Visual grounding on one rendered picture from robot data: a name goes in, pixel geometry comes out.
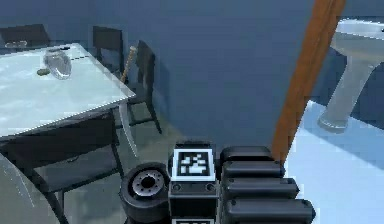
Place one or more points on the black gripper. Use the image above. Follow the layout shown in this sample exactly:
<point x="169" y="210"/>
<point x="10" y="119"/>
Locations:
<point x="146" y="193"/>

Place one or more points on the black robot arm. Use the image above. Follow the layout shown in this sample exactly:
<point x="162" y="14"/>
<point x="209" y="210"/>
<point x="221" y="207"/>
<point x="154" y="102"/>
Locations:
<point x="253" y="190"/>

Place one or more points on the dark wooden chair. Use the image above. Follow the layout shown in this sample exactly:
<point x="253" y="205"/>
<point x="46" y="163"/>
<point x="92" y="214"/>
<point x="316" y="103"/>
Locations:
<point x="145" y="76"/>
<point x="107" y="43"/>
<point x="66" y="156"/>
<point x="25" y="35"/>

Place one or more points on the white glass-top dining table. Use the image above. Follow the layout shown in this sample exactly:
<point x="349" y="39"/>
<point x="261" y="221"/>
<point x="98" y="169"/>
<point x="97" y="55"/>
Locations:
<point x="50" y="96"/>

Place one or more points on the clear glass vase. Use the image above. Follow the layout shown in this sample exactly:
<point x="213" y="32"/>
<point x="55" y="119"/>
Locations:
<point x="58" y="64"/>

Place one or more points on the small green round object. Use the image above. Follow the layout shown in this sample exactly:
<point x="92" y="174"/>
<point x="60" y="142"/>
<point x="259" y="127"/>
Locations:
<point x="43" y="71"/>

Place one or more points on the black pen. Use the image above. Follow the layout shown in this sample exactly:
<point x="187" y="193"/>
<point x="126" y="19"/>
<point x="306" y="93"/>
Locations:
<point x="60" y="48"/>

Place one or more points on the white pedestal sink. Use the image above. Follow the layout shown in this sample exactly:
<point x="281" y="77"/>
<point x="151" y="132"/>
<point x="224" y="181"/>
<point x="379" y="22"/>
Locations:
<point x="353" y="73"/>

